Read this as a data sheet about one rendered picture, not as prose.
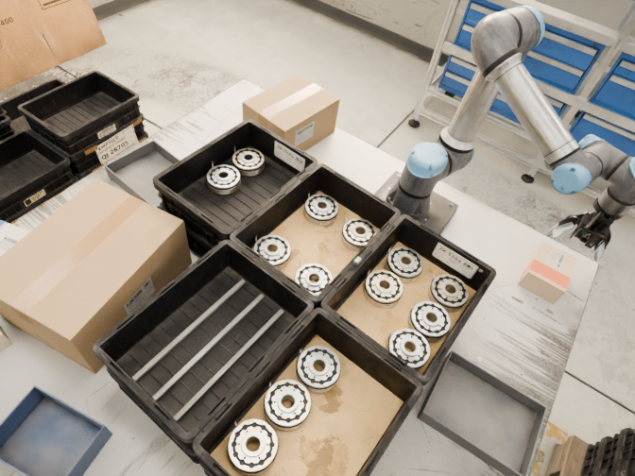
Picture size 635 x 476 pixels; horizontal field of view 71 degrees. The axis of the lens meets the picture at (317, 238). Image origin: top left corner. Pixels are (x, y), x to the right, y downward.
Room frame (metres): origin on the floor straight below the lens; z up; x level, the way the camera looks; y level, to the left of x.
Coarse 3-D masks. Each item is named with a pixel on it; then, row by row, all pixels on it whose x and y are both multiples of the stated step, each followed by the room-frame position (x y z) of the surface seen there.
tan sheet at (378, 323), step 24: (384, 264) 0.75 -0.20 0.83; (432, 264) 0.78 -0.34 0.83; (360, 288) 0.66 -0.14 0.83; (384, 288) 0.68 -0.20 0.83; (408, 288) 0.69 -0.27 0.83; (336, 312) 0.58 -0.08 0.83; (360, 312) 0.59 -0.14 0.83; (384, 312) 0.60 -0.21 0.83; (408, 312) 0.61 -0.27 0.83; (456, 312) 0.64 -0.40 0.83; (384, 336) 0.53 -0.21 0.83
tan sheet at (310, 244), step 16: (320, 192) 1.00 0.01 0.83; (288, 224) 0.84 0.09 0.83; (304, 224) 0.85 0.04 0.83; (336, 224) 0.88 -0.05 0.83; (288, 240) 0.78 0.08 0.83; (304, 240) 0.79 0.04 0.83; (320, 240) 0.80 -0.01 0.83; (336, 240) 0.81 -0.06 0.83; (304, 256) 0.74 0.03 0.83; (320, 256) 0.75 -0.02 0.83; (336, 256) 0.76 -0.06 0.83; (352, 256) 0.77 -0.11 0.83; (288, 272) 0.67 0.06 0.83; (336, 272) 0.70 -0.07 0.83
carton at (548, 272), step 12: (540, 252) 0.95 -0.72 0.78; (552, 252) 0.96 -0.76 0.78; (564, 252) 0.97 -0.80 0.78; (528, 264) 0.93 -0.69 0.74; (540, 264) 0.90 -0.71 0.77; (552, 264) 0.91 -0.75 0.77; (564, 264) 0.92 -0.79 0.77; (528, 276) 0.86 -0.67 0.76; (540, 276) 0.86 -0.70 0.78; (552, 276) 0.86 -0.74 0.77; (564, 276) 0.87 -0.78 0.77; (528, 288) 0.85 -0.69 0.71; (540, 288) 0.84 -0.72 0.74; (552, 288) 0.83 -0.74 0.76; (564, 288) 0.83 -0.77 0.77; (552, 300) 0.82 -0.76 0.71
